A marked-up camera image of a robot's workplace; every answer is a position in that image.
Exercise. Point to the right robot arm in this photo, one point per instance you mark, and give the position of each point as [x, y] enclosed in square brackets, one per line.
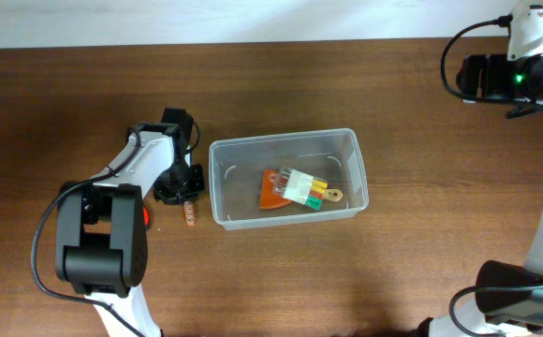
[506, 300]

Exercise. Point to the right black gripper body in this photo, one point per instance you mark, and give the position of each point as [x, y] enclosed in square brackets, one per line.
[501, 80]

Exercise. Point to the clear plastic container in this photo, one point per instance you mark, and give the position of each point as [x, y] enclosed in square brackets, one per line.
[236, 168]

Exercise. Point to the orange bit holder strip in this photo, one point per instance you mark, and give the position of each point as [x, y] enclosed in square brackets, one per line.
[189, 213]

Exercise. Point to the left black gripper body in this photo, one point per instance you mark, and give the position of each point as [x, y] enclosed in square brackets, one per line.
[181, 182]

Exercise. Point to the orange scraper wooden handle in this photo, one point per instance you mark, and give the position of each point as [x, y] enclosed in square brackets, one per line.
[269, 201]

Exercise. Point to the red handled pliers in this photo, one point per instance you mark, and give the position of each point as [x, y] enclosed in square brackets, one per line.
[146, 218]

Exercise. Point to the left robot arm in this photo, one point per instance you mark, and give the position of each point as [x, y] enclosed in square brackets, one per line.
[101, 227]

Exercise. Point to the pack of coloured markers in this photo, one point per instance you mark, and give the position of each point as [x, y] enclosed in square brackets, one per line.
[300, 187]

